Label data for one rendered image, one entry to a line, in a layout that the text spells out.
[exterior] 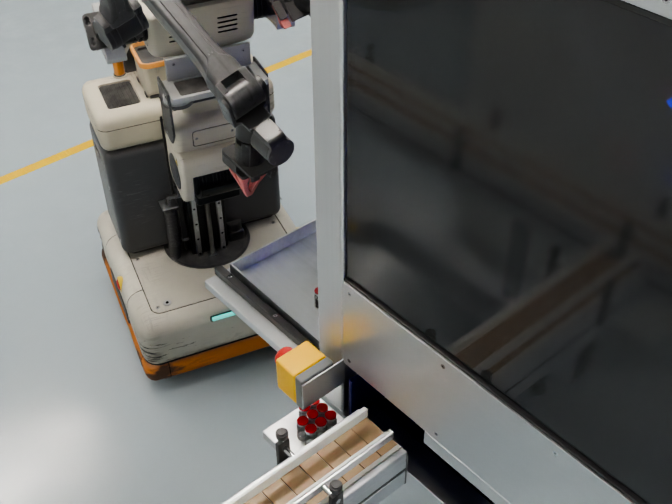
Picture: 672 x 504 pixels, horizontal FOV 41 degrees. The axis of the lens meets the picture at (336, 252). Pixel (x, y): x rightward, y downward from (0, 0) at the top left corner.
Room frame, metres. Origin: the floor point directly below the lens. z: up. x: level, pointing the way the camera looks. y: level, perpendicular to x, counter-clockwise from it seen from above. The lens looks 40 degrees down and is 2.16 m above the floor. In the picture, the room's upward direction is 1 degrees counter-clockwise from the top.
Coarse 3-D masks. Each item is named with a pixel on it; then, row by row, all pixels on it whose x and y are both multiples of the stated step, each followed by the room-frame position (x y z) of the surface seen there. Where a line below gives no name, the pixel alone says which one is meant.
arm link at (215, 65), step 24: (144, 0) 1.55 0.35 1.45; (168, 0) 1.53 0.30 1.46; (168, 24) 1.50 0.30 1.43; (192, 24) 1.49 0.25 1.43; (192, 48) 1.46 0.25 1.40; (216, 48) 1.46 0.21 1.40; (216, 72) 1.42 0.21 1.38; (240, 72) 1.42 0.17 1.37; (216, 96) 1.42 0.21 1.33; (240, 96) 1.38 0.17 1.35; (264, 96) 1.40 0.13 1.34
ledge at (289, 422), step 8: (320, 400) 1.09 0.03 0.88; (328, 408) 1.07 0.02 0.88; (288, 416) 1.05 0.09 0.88; (296, 416) 1.05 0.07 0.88; (336, 416) 1.05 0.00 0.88; (280, 424) 1.03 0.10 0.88; (288, 424) 1.03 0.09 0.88; (296, 424) 1.03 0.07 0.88; (264, 432) 1.01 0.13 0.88; (272, 432) 1.01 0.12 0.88; (288, 432) 1.01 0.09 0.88; (296, 432) 1.01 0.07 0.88; (272, 440) 1.00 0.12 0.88; (296, 440) 1.00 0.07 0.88; (296, 448) 0.98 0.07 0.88
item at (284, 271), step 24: (288, 240) 1.53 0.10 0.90; (312, 240) 1.55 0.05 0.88; (240, 264) 1.44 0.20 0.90; (264, 264) 1.47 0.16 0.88; (288, 264) 1.47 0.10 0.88; (312, 264) 1.46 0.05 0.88; (264, 288) 1.39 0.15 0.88; (288, 288) 1.39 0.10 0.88; (312, 288) 1.39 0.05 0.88; (288, 312) 1.28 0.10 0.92; (312, 312) 1.32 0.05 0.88; (312, 336) 1.22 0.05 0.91
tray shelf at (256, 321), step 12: (216, 276) 1.43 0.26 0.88; (216, 288) 1.39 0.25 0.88; (228, 288) 1.39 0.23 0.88; (228, 300) 1.36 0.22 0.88; (240, 300) 1.36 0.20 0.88; (240, 312) 1.32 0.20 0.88; (252, 312) 1.32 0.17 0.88; (252, 324) 1.29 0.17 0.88; (264, 324) 1.29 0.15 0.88; (264, 336) 1.26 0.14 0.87; (276, 336) 1.25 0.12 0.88; (276, 348) 1.23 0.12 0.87
